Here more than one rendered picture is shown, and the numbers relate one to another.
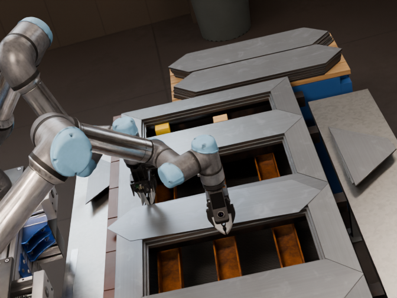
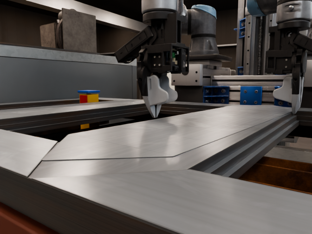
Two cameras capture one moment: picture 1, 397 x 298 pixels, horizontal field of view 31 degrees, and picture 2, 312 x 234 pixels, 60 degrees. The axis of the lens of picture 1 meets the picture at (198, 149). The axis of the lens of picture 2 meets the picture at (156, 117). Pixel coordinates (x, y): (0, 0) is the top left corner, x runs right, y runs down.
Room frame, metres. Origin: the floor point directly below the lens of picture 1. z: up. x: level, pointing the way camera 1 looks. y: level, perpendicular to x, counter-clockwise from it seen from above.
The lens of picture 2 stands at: (2.07, -0.52, 0.92)
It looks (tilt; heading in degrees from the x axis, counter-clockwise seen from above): 8 degrees down; 122
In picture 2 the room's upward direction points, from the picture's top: straight up
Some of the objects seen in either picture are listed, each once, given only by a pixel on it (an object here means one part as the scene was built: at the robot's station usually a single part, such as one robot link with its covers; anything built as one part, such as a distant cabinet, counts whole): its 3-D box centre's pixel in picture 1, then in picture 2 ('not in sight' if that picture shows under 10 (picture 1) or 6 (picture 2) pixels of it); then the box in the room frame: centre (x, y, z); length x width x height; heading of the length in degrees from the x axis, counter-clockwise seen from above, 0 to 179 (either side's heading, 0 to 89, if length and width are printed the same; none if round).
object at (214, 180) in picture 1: (210, 175); (160, 6); (1.78, -0.02, 1.08); 0.08 x 0.08 x 0.05
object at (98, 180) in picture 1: (103, 176); not in sight; (2.49, 0.42, 0.70); 0.39 x 0.12 x 0.04; 176
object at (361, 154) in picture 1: (365, 149); not in sight; (2.12, -0.60, 0.77); 0.45 x 0.20 x 0.04; 176
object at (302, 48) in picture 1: (253, 63); not in sight; (2.91, -0.35, 0.82); 0.80 x 0.40 x 0.06; 86
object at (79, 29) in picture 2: not in sight; (64, 65); (-2.96, 3.71, 1.27); 1.37 x 1.14 x 2.54; 91
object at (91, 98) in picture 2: not in sight; (89, 119); (1.31, 0.23, 0.78); 0.05 x 0.05 x 0.19; 86
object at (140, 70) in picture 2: (227, 211); (146, 74); (1.76, -0.04, 0.94); 0.05 x 0.02 x 0.09; 86
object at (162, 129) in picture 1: (162, 129); not in sight; (2.58, 0.13, 0.79); 0.06 x 0.05 x 0.04; 86
